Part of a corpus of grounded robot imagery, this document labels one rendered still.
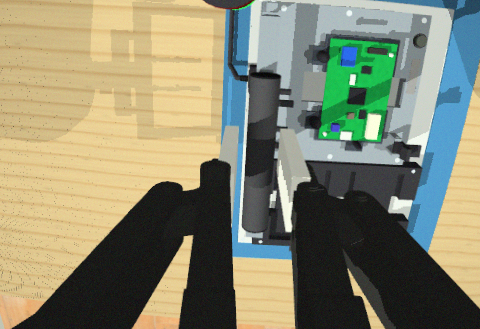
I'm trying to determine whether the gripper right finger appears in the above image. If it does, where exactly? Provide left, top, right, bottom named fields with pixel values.
left=277, top=128, right=480, bottom=329

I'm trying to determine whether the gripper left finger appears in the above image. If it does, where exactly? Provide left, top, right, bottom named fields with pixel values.
left=11, top=126, right=239, bottom=329

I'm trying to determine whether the green circuit board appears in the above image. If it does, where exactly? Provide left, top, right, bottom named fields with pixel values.
left=318, top=38, right=398, bottom=142

